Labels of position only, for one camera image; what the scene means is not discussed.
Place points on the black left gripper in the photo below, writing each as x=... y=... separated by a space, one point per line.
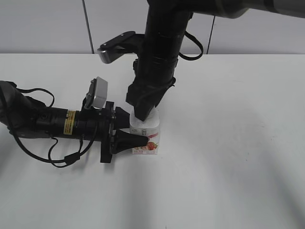
x=97 y=125

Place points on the white strawberry yogurt bottle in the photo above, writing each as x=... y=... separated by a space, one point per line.
x=149 y=128

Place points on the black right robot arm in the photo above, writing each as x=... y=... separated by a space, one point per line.
x=165 y=29

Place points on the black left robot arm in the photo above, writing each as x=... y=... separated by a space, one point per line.
x=26 y=117

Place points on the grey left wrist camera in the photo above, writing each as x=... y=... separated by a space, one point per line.
x=97 y=94

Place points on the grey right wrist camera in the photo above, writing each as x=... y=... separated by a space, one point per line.
x=125 y=43

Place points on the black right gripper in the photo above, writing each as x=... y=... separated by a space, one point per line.
x=144 y=97

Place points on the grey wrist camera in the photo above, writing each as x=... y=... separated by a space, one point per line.
x=125 y=43
x=97 y=94

